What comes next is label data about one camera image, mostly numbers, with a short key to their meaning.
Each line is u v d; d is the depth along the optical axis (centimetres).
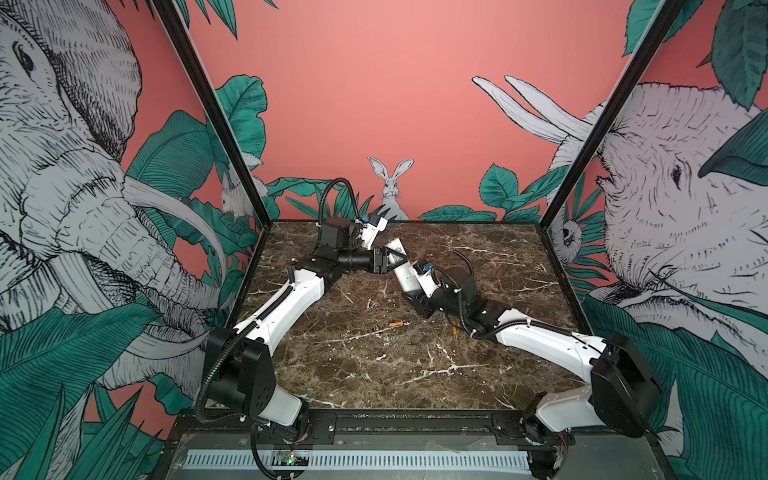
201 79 80
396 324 93
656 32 72
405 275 76
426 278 69
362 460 70
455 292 60
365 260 69
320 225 63
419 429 76
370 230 71
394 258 74
